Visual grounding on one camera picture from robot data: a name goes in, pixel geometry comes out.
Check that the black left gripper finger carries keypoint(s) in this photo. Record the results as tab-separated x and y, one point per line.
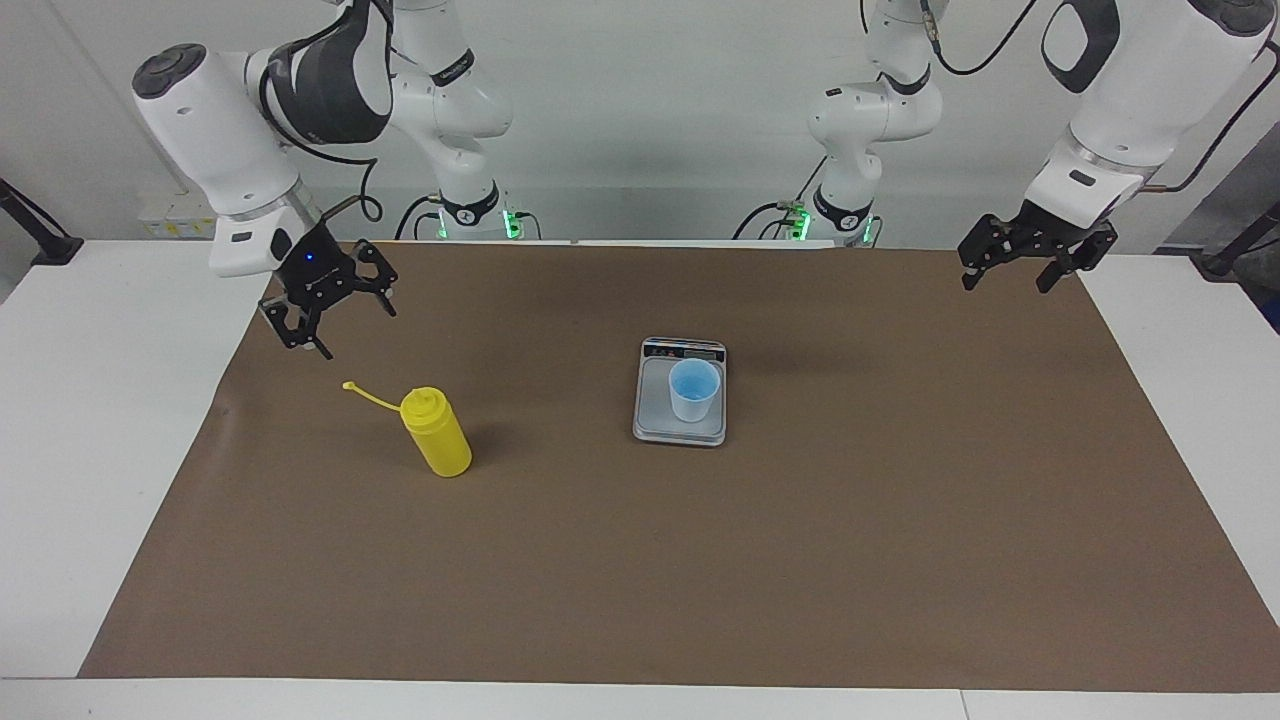
1088	254
988	240

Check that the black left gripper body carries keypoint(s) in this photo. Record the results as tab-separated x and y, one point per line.
1055	235

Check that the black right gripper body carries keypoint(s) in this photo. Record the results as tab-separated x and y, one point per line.
315	268

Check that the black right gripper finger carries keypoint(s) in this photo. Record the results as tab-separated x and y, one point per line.
378	278
298	322

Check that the yellow squeeze bottle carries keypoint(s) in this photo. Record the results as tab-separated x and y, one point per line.
440	440

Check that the light blue plastic cup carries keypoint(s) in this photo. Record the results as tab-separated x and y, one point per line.
693	400

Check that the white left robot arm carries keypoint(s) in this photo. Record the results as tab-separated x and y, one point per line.
1140	80

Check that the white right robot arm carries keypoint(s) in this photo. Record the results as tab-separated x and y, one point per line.
215	130

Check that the silver digital kitchen scale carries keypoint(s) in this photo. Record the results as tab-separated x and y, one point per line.
655	410

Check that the brown paper table mat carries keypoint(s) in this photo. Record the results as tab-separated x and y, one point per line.
640	560

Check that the black camera stand clamp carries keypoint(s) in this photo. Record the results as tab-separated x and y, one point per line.
1225	258
50	247

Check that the white wall power strip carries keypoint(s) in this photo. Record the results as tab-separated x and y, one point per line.
180	222

